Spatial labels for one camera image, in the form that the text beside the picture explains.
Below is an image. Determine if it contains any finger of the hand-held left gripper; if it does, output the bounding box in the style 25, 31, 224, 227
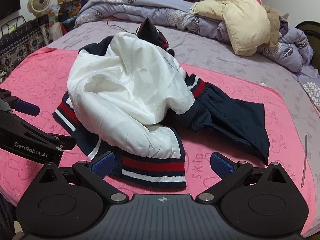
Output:
0, 110, 77, 167
0, 89, 41, 117

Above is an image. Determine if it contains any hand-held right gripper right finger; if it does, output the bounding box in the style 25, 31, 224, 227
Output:
196, 151, 288, 203

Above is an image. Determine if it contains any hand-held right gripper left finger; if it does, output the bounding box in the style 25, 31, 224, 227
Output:
35, 151, 128, 203

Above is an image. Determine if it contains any navy and white jacket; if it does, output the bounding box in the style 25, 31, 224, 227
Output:
52, 17, 270, 189

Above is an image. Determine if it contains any pink towel blanket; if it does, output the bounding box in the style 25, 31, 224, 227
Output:
0, 45, 317, 238

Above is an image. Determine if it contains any patterned tote bag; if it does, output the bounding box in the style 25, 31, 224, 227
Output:
0, 15, 50, 75

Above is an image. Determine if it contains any white electric fan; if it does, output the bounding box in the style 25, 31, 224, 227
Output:
27, 0, 53, 46

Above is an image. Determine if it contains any colourful cardboard box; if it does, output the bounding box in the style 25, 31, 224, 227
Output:
59, 0, 87, 22

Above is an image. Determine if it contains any purple patterned pillow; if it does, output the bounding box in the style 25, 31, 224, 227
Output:
299, 74, 320, 108

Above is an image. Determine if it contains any brown garment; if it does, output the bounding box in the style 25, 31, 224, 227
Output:
261, 5, 281, 48

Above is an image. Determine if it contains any beige puffer jacket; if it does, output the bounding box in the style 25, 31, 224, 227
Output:
189, 0, 272, 57

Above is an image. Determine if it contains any dark chair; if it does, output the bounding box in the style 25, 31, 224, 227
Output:
295, 21, 320, 64

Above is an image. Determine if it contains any purple leaf print quilt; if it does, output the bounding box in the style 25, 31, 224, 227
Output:
74, 0, 314, 73

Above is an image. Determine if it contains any black cable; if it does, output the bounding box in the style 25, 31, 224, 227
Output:
106, 12, 140, 34

